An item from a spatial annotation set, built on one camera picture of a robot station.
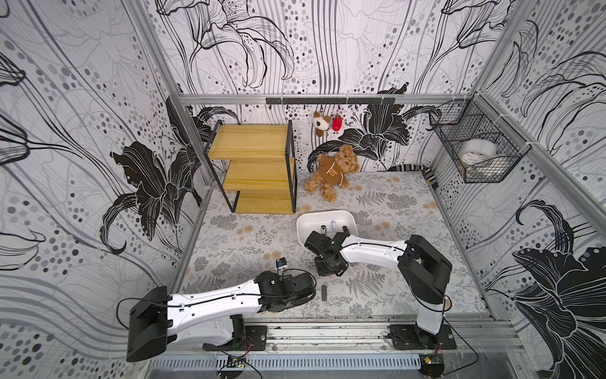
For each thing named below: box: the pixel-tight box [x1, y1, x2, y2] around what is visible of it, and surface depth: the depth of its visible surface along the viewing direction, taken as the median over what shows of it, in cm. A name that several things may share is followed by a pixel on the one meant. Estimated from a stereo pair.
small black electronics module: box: [418, 353, 445, 379], surface depth 71 cm
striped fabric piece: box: [387, 164, 439, 188], surface depth 121 cm
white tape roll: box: [458, 138, 498, 167], surface depth 74 cm
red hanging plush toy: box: [332, 114, 344, 132], surface depth 97 cm
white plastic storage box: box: [296, 210, 359, 245], surface depth 102 cm
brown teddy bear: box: [304, 144, 360, 203], surface depth 111 cm
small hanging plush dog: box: [313, 111, 330, 137], surface depth 95 cm
